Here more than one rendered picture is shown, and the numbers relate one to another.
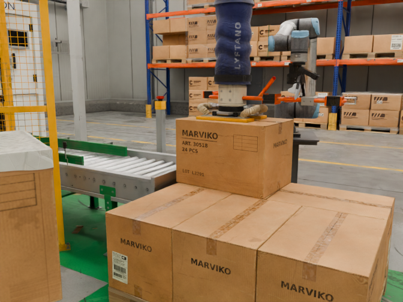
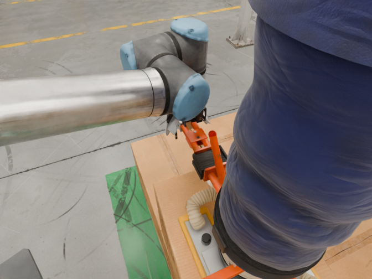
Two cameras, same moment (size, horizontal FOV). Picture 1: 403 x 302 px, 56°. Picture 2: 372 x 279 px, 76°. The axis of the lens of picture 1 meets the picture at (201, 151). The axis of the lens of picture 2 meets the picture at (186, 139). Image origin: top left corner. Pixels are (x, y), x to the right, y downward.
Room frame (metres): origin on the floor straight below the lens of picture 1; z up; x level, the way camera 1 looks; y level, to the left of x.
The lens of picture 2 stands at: (2.60, -0.20, 1.67)
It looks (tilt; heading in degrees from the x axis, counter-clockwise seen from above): 48 degrees down; 216
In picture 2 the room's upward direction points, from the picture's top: straight up
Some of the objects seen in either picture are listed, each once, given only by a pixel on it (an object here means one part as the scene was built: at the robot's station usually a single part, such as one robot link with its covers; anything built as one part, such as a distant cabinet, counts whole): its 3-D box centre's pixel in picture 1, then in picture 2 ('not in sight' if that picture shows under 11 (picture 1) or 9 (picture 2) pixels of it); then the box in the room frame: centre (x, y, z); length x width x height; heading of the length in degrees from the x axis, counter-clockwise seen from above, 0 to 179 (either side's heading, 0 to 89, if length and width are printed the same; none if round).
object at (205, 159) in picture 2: (271, 98); (210, 161); (2.19, -0.40, 1.07); 0.10 x 0.08 x 0.06; 149
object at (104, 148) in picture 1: (64, 142); not in sight; (3.50, 1.28, 0.60); 1.60 x 0.10 x 0.09; 59
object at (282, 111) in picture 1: (285, 107); not in sight; (2.99, -0.66, 0.96); 0.17 x 0.15 x 0.18; 71
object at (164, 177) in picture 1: (185, 170); not in sight; (2.49, 0.11, 0.58); 0.70 x 0.03 x 0.06; 149
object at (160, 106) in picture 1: (161, 159); not in sight; (3.21, 0.35, 0.50); 0.07 x 0.07 x 1.00; 59
